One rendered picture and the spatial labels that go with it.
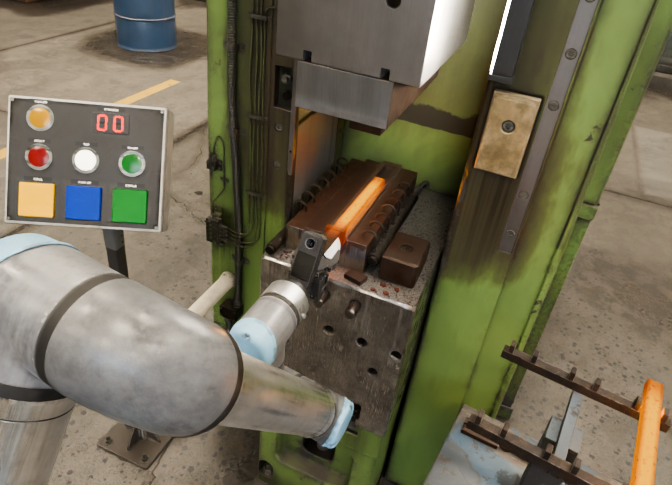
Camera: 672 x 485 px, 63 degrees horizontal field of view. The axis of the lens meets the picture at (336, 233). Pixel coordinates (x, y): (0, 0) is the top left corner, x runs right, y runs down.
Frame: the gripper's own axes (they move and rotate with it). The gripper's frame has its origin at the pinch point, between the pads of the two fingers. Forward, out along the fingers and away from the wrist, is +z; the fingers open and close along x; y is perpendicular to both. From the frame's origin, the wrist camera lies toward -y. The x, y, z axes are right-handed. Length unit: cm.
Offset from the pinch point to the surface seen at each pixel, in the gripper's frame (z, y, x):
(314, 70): 3.6, -34.5, -8.8
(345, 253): 3.0, 5.4, 2.7
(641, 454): -20, 7, 66
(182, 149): 181, 105, -179
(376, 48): 3.8, -41.2, 3.0
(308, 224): 4.2, 1.7, -7.6
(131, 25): 329, 84, -343
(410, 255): 6.5, 2.7, 16.8
